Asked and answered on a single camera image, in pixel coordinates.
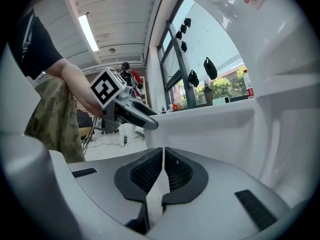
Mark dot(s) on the small red container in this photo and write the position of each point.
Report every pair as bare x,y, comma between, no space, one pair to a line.
175,106

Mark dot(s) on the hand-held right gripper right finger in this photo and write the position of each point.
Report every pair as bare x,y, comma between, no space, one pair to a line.
185,176

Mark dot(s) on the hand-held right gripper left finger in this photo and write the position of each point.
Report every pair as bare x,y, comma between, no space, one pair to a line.
140,174

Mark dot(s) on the pale green box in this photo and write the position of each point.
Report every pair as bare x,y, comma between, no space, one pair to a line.
219,100

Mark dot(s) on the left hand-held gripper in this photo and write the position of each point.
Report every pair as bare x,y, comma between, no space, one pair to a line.
106,87

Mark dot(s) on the person's left forearm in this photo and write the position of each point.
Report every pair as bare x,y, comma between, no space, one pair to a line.
75,81

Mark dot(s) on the clear bottle with red label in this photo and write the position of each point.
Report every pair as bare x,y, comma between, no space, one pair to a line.
248,84

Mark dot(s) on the person's camouflage trousers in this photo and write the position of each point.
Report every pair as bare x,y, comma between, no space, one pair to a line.
55,119

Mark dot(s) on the group of black hanging pouches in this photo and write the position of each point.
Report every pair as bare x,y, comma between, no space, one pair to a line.
210,69

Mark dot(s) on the dark window frame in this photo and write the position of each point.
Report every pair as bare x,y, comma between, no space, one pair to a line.
180,66

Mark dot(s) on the long ceiling light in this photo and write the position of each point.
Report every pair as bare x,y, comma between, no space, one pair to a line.
88,32

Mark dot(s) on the round ceiling lamp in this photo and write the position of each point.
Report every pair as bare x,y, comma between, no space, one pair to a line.
112,50

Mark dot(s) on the person's black sleeve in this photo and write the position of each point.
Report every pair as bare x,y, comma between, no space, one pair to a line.
37,46

